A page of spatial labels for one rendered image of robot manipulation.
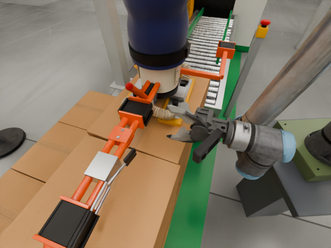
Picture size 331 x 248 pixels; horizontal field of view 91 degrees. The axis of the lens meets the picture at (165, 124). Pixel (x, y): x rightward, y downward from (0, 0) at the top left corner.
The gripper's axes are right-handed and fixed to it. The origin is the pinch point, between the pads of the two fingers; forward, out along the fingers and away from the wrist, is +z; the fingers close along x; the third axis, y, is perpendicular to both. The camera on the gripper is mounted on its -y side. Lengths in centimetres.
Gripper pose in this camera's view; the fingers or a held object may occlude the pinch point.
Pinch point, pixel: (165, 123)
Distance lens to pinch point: 52.9
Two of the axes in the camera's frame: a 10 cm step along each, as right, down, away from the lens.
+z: -9.6, -2.3, 1.9
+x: 0.0, -6.5, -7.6
